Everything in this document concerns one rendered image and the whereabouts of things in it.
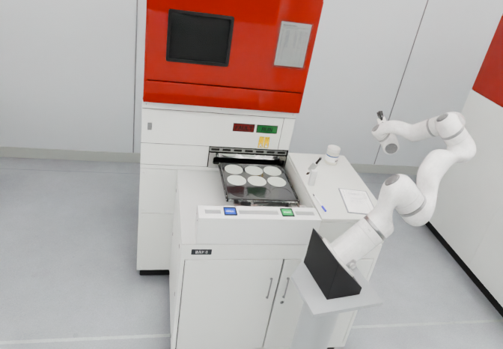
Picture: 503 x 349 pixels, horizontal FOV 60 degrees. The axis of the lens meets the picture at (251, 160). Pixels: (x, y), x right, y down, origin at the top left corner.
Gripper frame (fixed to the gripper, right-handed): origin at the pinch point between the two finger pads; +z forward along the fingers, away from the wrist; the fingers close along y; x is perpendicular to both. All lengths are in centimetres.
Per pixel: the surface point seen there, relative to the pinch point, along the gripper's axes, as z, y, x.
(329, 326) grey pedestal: -110, 23, -47
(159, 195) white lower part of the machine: -40, -26, -126
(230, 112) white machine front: -25, -50, -69
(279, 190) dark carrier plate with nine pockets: -51, -10, -58
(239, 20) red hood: -25, -90, -42
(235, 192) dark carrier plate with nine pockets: -60, -24, -75
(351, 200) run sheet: -58, 3, -25
